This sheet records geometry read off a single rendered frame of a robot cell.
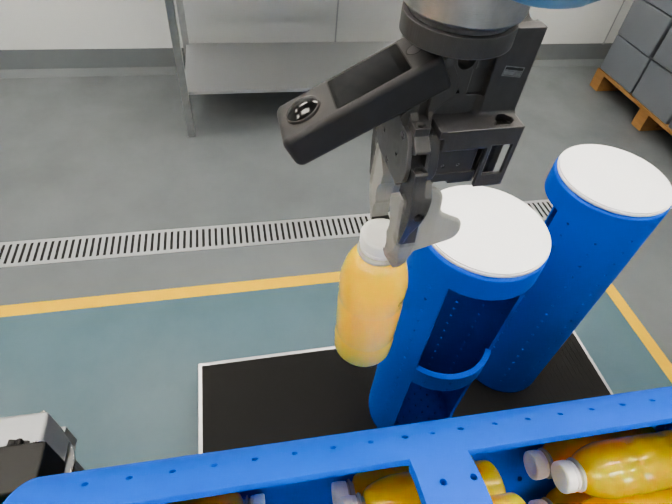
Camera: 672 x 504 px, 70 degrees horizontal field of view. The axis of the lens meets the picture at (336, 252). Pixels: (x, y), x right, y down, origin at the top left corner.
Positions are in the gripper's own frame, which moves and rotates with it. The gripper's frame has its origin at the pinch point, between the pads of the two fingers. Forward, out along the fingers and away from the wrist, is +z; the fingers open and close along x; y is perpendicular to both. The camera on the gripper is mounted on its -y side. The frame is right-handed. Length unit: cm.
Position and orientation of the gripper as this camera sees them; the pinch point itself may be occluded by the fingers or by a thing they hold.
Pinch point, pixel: (381, 237)
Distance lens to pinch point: 43.7
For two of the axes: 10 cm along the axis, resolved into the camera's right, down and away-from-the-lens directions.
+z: -0.7, 6.5, 7.6
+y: 9.7, -1.2, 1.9
